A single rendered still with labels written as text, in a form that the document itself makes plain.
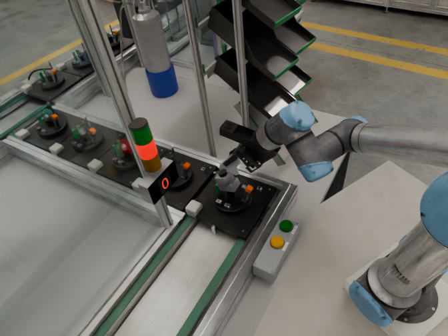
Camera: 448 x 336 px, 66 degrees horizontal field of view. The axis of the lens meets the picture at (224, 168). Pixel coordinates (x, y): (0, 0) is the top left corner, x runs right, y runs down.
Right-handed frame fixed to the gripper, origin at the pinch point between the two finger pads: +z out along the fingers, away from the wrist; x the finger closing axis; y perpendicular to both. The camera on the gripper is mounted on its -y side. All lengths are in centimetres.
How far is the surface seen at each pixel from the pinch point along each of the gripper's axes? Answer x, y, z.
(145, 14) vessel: 58, -68, 40
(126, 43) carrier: 81, -82, 96
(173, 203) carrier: -10.9, -0.8, 26.6
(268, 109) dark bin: 23.7, 0.0, -5.6
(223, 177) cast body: -1.7, 4.2, 6.0
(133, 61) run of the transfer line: 76, -71, 97
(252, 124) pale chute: 22.2, 0.2, 3.5
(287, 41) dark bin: 40.8, -11.4, -17.6
